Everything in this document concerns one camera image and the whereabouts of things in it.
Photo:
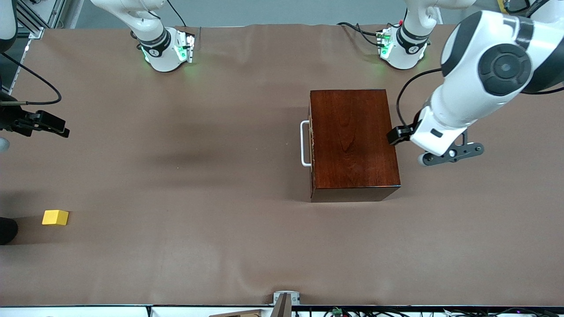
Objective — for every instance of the yellow block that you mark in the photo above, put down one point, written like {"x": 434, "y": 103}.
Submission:
{"x": 55, "y": 217}

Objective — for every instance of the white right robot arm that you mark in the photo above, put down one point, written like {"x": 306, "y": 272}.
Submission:
{"x": 161, "y": 61}

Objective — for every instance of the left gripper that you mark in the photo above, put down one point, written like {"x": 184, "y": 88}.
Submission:
{"x": 400, "y": 134}

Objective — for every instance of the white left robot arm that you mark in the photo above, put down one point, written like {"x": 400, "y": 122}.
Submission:
{"x": 506, "y": 68}

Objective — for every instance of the grey metal bracket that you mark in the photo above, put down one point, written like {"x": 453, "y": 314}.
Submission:
{"x": 295, "y": 299}

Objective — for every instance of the dark wooden cabinet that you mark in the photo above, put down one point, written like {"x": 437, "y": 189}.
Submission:
{"x": 352, "y": 145}

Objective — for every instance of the aluminium frame profile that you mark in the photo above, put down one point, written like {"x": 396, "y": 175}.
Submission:
{"x": 35, "y": 26}

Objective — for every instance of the black round knob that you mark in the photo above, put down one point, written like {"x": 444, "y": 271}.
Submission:
{"x": 6, "y": 231}

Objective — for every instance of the brown table mat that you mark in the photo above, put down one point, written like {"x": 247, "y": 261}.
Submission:
{"x": 176, "y": 220}

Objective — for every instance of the flat brown wooden board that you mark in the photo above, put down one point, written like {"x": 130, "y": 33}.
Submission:
{"x": 238, "y": 313}

